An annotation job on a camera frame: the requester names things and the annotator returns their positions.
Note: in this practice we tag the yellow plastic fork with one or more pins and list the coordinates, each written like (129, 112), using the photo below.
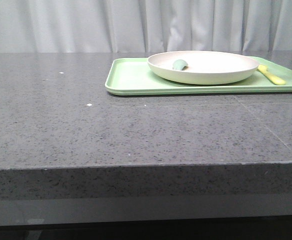
(270, 76)

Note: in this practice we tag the light green rectangular tray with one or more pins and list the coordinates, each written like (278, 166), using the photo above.
(133, 77)

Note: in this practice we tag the grey pleated curtain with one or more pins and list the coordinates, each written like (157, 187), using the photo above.
(118, 26)

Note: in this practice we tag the round beige plastic plate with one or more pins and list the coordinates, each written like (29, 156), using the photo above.
(204, 67)

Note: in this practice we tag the teal green plastic spoon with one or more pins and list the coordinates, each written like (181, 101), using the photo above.
(179, 65)

